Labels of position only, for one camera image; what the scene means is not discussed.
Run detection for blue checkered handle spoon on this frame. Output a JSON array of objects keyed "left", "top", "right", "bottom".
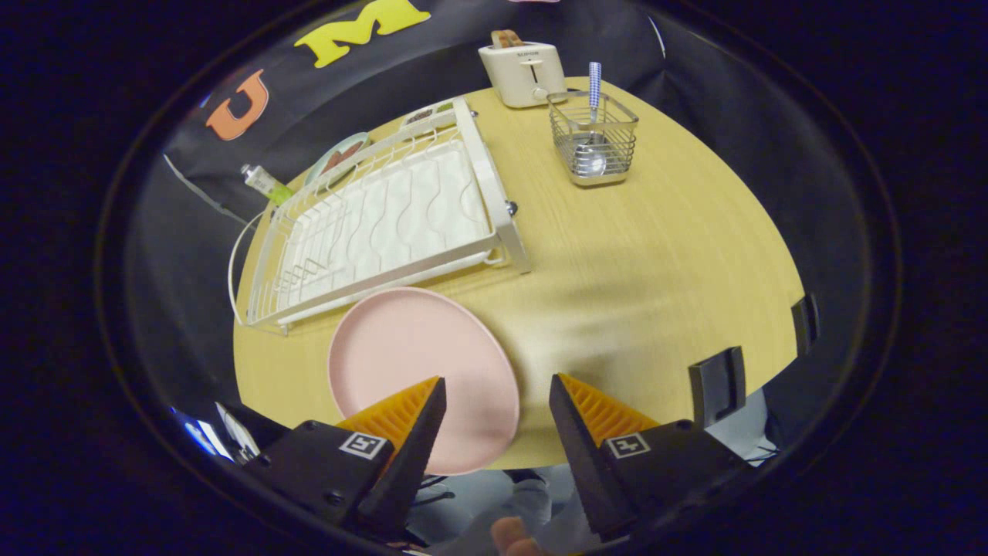
[{"left": 573, "top": 62, "right": 609, "bottom": 177}]

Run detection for pink plate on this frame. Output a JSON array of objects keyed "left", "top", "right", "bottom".
[{"left": 328, "top": 287, "right": 520, "bottom": 476}]

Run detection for metal wire basket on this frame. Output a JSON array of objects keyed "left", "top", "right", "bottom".
[{"left": 547, "top": 90, "right": 640, "bottom": 187}]

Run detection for white divided condiment tray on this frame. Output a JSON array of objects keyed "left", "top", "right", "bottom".
[{"left": 400, "top": 100, "right": 458, "bottom": 131}]

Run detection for green liquid bottle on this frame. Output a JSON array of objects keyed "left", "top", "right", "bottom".
[{"left": 240, "top": 163, "right": 296, "bottom": 206}]

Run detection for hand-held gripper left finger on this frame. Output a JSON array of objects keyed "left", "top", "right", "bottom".
[{"left": 241, "top": 376, "right": 448, "bottom": 543}]

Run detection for black table clamp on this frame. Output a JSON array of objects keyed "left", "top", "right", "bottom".
[
  {"left": 790, "top": 293, "right": 821, "bottom": 356},
  {"left": 689, "top": 346, "right": 747, "bottom": 429}
]

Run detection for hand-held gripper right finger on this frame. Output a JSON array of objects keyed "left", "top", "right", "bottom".
[{"left": 549, "top": 373, "right": 757, "bottom": 543}]

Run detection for cream toaster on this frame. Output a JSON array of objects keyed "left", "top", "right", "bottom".
[{"left": 478, "top": 40, "right": 568, "bottom": 109}]

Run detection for light blue dish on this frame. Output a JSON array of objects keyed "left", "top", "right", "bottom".
[{"left": 303, "top": 131, "right": 374, "bottom": 186}]

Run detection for white dish rack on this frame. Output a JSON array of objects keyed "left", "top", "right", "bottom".
[{"left": 228, "top": 97, "right": 532, "bottom": 337}]

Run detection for person's light trousers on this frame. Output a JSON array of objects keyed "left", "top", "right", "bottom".
[{"left": 405, "top": 463, "right": 599, "bottom": 556}]

